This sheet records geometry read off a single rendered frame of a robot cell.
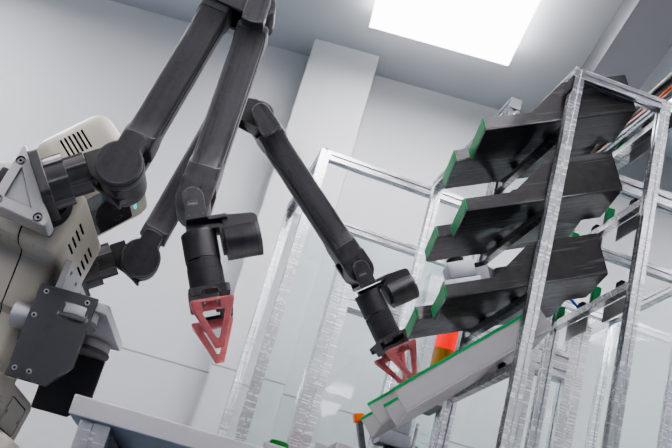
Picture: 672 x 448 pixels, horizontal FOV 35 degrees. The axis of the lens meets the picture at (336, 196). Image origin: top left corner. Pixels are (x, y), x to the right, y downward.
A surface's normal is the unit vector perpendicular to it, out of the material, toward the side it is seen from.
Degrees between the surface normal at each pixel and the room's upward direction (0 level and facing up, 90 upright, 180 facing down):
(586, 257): 90
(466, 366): 90
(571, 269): 90
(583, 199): 155
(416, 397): 90
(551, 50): 180
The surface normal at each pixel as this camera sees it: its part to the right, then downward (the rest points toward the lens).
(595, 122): 0.18, 0.91
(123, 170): 0.10, -0.38
